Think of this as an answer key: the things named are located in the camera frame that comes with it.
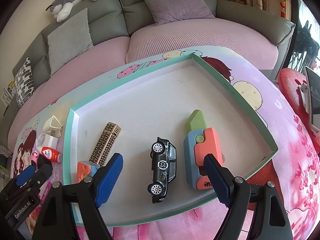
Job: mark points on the red white glue bottle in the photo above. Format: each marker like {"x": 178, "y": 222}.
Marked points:
{"x": 51, "y": 154}

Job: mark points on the pink smart watch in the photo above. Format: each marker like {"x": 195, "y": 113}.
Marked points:
{"x": 34, "y": 158}

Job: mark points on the grey sofa with pink cover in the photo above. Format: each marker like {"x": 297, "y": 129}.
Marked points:
{"x": 123, "y": 31}

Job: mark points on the black toy car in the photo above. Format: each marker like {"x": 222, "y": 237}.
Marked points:
{"x": 164, "y": 167}

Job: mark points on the cartoon couple printed blanket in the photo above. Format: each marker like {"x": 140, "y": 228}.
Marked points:
{"x": 294, "y": 169}

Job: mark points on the books beside sofa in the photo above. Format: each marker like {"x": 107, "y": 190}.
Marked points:
{"x": 8, "y": 93}

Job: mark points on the white power adapter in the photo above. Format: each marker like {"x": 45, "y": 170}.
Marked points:
{"x": 47, "y": 140}

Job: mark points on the gold patterned lighter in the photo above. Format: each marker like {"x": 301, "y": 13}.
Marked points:
{"x": 105, "y": 143}

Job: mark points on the black power adapter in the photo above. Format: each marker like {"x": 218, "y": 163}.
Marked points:
{"x": 43, "y": 161}

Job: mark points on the black white patterned cushion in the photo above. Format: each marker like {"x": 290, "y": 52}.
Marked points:
{"x": 24, "y": 83}

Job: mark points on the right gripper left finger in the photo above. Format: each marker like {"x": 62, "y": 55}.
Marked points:
{"x": 56, "y": 219}

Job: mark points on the tablet on stool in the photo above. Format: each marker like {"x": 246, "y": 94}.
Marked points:
{"x": 312, "y": 80}

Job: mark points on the grey purple cushion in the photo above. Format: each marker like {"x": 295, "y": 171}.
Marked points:
{"x": 167, "y": 11}

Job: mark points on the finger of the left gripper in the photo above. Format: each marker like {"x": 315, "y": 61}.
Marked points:
{"x": 16, "y": 183}
{"x": 38, "y": 179}

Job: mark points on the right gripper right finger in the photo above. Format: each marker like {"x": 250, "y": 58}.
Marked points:
{"x": 269, "y": 221}

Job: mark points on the cream plastic hair claw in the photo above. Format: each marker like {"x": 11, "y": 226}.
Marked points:
{"x": 53, "y": 127}

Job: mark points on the teal shallow cardboard tray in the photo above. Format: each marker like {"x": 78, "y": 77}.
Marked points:
{"x": 155, "y": 103}

